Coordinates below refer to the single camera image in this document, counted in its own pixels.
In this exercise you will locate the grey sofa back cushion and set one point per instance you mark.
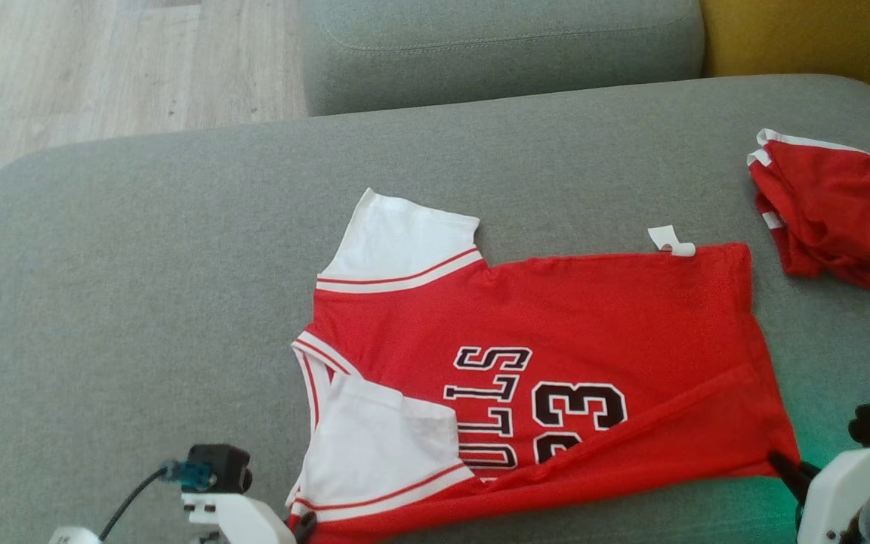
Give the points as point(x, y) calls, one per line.
point(503, 53)

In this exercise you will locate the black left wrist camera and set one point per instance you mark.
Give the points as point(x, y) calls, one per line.
point(220, 467)

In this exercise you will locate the red and white basketball jersey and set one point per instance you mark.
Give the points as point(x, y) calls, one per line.
point(593, 317)

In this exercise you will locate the mustard yellow cushion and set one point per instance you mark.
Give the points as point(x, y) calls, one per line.
point(812, 38)

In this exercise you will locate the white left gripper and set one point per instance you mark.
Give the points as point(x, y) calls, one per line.
point(242, 521)

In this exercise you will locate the red shorts with white stripe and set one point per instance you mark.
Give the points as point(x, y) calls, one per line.
point(835, 204)

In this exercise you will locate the grey sofa seat cushion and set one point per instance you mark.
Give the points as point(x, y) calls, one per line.
point(140, 302)

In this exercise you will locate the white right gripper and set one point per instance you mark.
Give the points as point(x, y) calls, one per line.
point(828, 499)

